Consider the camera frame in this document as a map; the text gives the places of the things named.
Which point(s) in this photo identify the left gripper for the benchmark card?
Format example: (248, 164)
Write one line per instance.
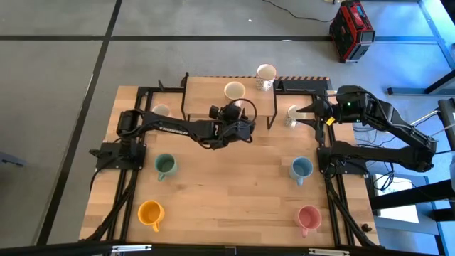
(236, 129)

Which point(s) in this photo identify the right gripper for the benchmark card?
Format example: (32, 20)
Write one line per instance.
(325, 113)

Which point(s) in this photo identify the navy geometric pattern mug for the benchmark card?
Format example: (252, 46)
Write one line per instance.
(291, 115)

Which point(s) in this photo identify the red fern pattern mug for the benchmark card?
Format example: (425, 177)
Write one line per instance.
(234, 90)

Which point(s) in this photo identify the light blue faceted mug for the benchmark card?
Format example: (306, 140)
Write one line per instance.
(301, 168)

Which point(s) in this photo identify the brown patterned mug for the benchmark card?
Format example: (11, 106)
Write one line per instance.
(266, 73)

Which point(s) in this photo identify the yellow checkered mug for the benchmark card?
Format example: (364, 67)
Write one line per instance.
(161, 109)

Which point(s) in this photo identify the green faceted mug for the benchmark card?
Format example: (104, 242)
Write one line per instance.
(166, 165)

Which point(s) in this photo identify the pink faceted mug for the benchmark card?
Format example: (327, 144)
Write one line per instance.
(308, 217)

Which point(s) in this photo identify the orange faceted mug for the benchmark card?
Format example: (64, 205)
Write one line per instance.
(151, 213)

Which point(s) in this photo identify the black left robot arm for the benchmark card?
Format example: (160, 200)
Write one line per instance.
(170, 128)

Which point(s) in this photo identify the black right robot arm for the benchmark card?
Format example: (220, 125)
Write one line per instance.
(391, 156)

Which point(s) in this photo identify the wooden shelf riser black legs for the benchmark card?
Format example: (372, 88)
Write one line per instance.
(206, 96)

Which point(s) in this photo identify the red and black toolbox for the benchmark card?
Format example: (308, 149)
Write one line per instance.
(350, 35)

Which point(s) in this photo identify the small black knob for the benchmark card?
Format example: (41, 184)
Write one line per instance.
(366, 227)

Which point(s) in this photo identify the black metal beam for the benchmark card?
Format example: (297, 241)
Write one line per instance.
(409, 196)

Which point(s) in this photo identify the white floor panel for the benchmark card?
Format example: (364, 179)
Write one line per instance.
(398, 213)

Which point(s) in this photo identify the grey chair leg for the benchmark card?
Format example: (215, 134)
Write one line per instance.
(10, 160)

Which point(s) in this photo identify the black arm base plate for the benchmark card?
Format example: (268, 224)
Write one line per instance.
(106, 160)
(350, 170)

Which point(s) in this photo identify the black desk leg frame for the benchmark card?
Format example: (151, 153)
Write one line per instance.
(405, 90)

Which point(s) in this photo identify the black aluminium table frame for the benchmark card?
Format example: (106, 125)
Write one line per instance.
(144, 90)

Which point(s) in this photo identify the pale metal desk frame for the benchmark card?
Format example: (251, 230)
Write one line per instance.
(409, 39)

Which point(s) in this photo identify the silver metal bracket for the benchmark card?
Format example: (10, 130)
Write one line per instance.
(131, 248)
(328, 251)

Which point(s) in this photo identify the black camera mounting rail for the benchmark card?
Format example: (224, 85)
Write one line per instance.
(53, 250)

